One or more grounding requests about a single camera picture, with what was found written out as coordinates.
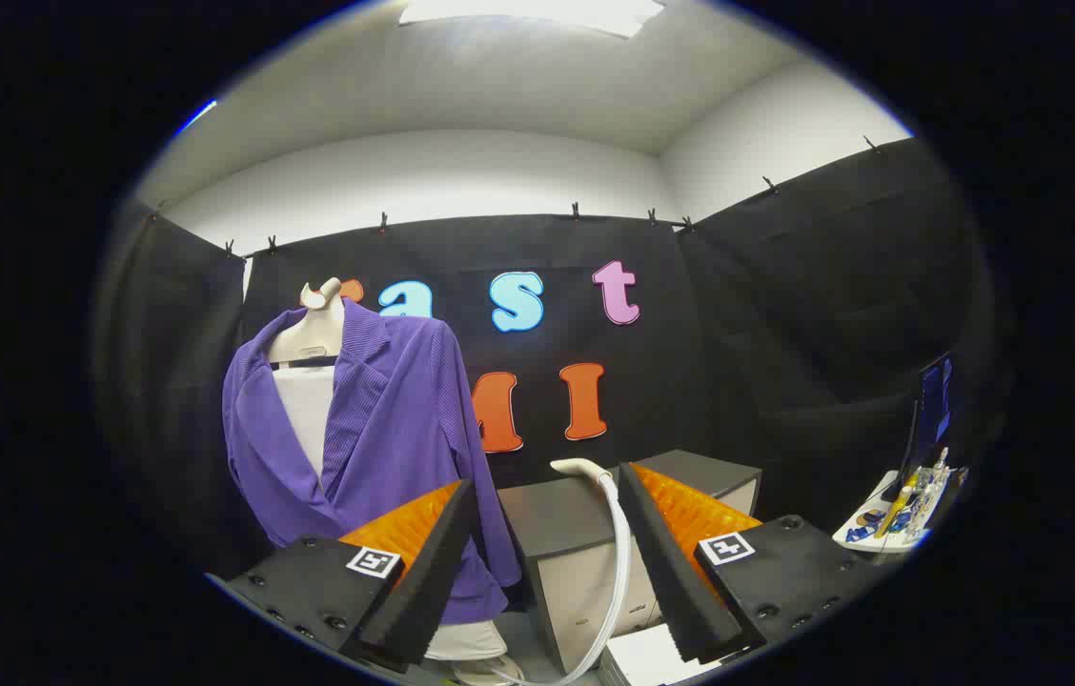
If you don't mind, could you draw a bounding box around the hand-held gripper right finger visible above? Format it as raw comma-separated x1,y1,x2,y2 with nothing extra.
616,462,882,665

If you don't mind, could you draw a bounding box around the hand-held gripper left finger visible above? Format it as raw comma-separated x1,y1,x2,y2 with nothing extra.
223,479,478,674

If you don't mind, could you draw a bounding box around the white garment steamer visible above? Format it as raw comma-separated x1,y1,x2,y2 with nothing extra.
476,457,634,686

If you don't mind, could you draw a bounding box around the purple ribbed jacket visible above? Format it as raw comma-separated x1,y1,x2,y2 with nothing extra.
222,297,524,625

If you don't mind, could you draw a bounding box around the white paper sheet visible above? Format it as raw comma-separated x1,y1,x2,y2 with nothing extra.
599,624,720,686

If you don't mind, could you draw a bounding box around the grey cabinet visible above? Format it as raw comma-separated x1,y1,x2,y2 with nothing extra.
497,450,764,676

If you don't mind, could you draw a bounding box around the white tray of small items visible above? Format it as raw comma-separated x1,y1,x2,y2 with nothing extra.
831,448,969,554

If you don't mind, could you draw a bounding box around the white mannequin torso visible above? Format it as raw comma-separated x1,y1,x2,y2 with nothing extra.
268,277,510,663

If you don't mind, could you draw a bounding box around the ceiling light panel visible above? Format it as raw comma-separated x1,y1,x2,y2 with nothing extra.
399,0,667,39

